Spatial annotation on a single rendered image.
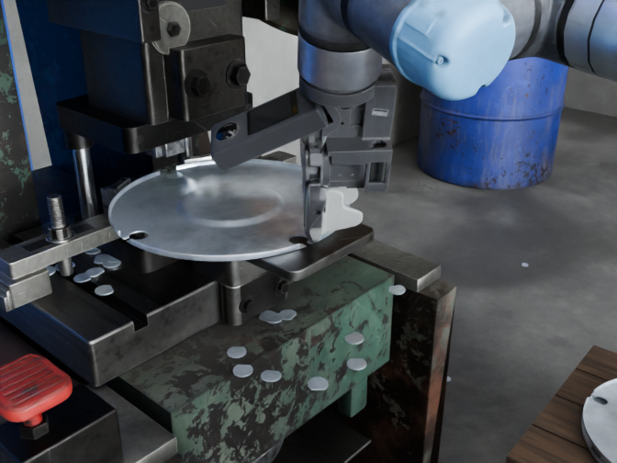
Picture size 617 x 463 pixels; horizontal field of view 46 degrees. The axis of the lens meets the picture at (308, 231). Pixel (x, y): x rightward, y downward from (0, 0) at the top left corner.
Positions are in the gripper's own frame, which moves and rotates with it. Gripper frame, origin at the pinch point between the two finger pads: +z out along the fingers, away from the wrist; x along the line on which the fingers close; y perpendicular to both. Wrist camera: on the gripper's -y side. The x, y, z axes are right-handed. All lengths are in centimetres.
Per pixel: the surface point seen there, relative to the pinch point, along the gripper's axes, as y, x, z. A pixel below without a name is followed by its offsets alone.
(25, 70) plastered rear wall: -66, 121, 55
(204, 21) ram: -10.7, 20.4, -14.0
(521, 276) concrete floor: 79, 91, 115
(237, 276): -8.0, 1.5, 8.7
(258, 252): -5.5, -2.2, 0.6
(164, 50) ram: -14.8, 14.6, -13.9
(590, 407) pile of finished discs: 48, 3, 46
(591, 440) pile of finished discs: 44, -4, 43
